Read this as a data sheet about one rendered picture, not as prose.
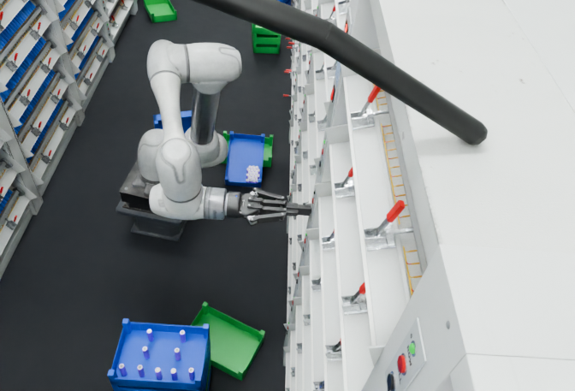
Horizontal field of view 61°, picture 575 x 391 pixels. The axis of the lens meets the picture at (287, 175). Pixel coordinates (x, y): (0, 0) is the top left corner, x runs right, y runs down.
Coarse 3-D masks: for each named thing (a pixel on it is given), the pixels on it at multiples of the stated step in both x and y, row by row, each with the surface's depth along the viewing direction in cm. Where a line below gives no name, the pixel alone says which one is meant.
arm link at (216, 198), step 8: (208, 192) 134; (216, 192) 134; (224, 192) 134; (208, 200) 132; (216, 200) 133; (224, 200) 133; (208, 208) 132; (216, 208) 133; (224, 208) 134; (208, 216) 134; (216, 216) 135; (224, 216) 138
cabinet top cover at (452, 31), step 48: (384, 0) 71; (432, 0) 73; (480, 0) 74; (384, 48) 65; (432, 48) 63; (480, 48) 64; (528, 48) 65; (480, 96) 56; (528, 96) 57; (432, 144) 49; (480, 144) 50; (528, 144) 51; (432, 192) 44; (480, 192) 45; (528, 192) 46; (432, 240) 42; (480, 240) 41; (528, 240) 41
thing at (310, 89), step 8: (312, 88) 187; (312, 96) 188; (312, 104) 184; (312, 112) 181; (312, 128) 174; (312, 136) 172; (312, 144) 169; (312, 152) 166; (312, 160) 163; (312, 176) 158; (312, 184) 155; (312, 192) 153
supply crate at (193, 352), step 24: (144, 336) 174; (168, 336) 174; (192, 336) 175; (120, 360) 167; (144, 360) 168; (168, 360) 168; (192, 360) 169; (120, 384) 161; (144, 384) 161; (168, 384) 160; (192, 384) 160
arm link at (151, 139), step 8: (144, 136) 210; (152, 136) 210; (160, 136) 210; (144, 144) 209; (152, 144) 207; (160, 144) 208; (144, 152) 209; (152, 152) 208; (144, 160) 212; (152, 160) 210; (144, 168) 215; (152, 168) 213; (144, 176) 220; (152, 176) 218
